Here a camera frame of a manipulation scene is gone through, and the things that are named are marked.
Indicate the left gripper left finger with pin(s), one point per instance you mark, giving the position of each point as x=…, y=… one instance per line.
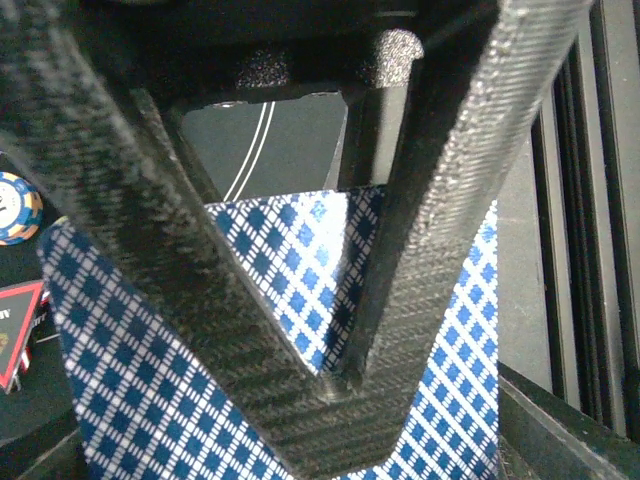
x=66, y=133

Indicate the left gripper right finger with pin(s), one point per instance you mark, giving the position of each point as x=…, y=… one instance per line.
x=472, y=99

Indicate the red triangular button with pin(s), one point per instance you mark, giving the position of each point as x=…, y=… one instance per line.
x=19, y=305

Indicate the round black poker mat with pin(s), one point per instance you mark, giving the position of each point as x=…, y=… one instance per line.
x=267, y=149

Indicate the black aluminium rail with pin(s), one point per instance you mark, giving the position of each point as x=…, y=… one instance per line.
x=568, y=264

